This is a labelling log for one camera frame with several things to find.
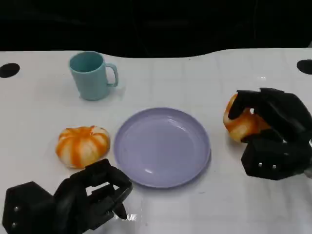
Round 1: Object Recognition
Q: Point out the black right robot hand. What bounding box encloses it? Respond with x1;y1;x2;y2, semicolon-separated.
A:
228;87;308;144

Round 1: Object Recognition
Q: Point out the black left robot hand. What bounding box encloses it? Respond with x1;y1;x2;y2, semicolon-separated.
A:
52;158;133;234

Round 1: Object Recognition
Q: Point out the orange and white bread roll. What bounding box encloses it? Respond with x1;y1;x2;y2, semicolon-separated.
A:
223;94;272;143
55;125;111;169

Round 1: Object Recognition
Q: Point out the lilac plate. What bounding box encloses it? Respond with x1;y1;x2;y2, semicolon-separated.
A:
113;107;211;189

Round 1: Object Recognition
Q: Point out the pale green mug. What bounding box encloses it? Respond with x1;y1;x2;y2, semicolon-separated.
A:
69;51;119;101

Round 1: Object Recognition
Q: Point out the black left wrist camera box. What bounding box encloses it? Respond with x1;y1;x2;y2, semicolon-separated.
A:
2;181;56;234

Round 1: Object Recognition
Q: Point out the black table cable hole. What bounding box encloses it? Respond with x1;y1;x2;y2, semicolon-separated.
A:
296;59;312;75
0;62;20;78

